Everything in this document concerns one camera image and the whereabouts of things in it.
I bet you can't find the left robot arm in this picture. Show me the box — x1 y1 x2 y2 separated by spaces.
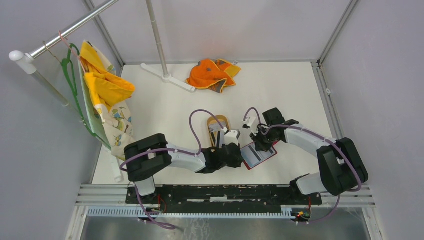
119 133 244 204

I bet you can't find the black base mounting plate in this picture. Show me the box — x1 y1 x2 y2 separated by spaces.
140 184 323 214

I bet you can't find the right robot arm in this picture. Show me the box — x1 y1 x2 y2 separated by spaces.
243 107 369 204

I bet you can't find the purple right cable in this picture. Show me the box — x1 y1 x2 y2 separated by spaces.
243 107 363 225

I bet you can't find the vertical metal pole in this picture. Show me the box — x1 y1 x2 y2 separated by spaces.
145 0 170 75

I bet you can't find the white card black stripe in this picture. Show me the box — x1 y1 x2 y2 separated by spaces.
245 143 276 169

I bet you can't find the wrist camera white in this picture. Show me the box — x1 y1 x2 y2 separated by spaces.
223 129 241 146
242 116 259 135

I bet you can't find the yellow patterned hanging cloth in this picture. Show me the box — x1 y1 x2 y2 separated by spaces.
80 40 136 161

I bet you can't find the purple cable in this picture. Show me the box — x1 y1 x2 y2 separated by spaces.
243 107 363 225
119 109 229 231

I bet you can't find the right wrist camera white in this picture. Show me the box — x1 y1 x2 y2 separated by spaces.
242 116 259 135

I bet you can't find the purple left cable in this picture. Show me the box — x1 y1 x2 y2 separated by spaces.
119 109 229 231

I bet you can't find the red leather card holder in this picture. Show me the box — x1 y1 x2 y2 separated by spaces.
239 140 279 171

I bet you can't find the metal hanging rail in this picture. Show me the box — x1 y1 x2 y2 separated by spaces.
8 0 119 75

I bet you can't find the green clothes hanger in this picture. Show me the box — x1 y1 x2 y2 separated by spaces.
60 43 111 150

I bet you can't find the white rack stand base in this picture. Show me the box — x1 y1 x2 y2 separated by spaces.
140 63 196 93

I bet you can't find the orange yellow cloth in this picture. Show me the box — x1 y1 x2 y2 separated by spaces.
185 58 242 94

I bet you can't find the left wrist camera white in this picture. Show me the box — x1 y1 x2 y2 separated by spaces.
223 129 241 146

